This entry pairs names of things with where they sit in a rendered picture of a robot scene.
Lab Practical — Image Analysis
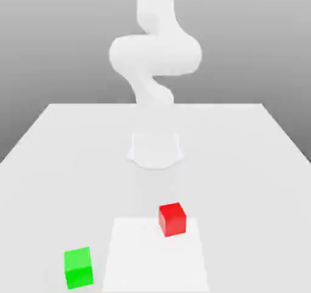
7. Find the small green cube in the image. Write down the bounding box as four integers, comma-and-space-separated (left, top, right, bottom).
63, 246, 95, 291

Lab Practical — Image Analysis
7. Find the small red cube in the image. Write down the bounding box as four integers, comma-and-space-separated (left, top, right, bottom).
158, 202, 187, 238

